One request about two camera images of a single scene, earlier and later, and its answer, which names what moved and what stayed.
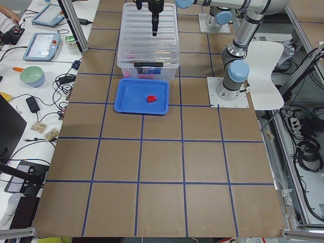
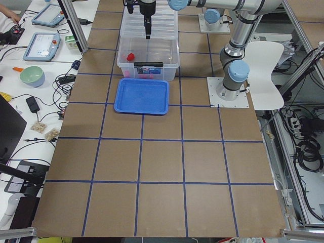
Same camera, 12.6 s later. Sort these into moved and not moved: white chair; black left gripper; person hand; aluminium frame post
Moved: black left gripper
Not moved: person hand; white chair; aluminium frame post
